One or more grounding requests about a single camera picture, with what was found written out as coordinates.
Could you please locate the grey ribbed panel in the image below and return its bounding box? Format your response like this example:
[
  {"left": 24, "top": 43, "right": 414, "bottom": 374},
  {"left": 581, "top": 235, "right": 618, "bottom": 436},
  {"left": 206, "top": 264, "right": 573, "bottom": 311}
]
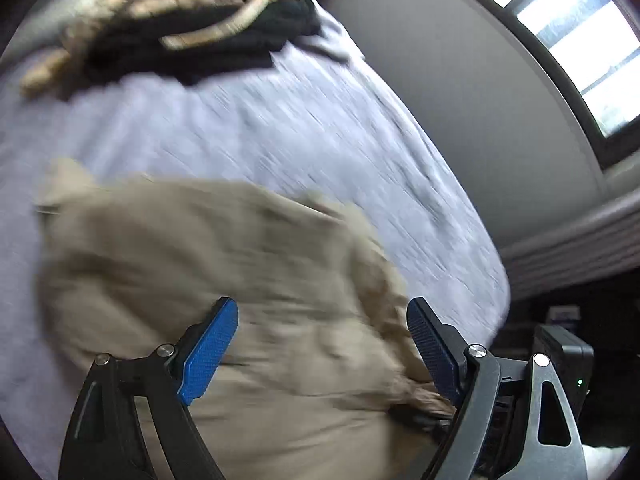
[{"left": 500, "top": 195, "right": 640, "bottom": 302}]

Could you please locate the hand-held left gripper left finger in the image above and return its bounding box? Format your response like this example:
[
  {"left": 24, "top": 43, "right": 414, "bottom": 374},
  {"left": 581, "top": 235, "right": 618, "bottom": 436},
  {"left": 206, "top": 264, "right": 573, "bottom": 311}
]
[{"left": 59, "top": 296, "right": 240, "bottom": 480}]

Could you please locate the beige puffer jacket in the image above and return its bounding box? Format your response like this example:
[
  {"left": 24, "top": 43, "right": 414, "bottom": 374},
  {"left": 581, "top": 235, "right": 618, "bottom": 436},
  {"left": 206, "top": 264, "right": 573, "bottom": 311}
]
[{"left": 35, "top": 156, "right": 458, "bottom": 480}]

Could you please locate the window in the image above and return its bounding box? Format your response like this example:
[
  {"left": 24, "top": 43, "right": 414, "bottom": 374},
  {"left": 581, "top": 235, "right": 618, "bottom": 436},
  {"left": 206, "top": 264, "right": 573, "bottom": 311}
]
[{"left": 430, "top": 0, "right": 640, "bottom": 171}]

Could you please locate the grey wall panel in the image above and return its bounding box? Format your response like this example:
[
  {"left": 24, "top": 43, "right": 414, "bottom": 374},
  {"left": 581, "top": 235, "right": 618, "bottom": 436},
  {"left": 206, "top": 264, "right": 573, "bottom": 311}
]
[{"left": 320, "top": 0, "right": 608, "bottom": 256}]

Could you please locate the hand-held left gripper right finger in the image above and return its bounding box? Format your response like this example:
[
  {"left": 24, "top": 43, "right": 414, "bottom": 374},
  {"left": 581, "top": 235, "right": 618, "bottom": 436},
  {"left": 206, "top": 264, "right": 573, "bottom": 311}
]
[{"left": 406, "top": 296, "right": 588, "bottom": 480}]

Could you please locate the lavender bed blanket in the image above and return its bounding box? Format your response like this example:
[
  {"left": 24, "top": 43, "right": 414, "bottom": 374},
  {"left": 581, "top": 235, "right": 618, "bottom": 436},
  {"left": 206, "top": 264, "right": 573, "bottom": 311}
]
[{"left": 0, "top": 0, "right": 512, "bottom": 480}]

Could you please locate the black garment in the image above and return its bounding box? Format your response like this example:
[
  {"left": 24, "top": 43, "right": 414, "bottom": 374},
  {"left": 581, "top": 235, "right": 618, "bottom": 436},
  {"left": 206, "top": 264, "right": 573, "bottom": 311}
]
[{"left": 85, "top": 0, "right": 323, "bottom": 86}]

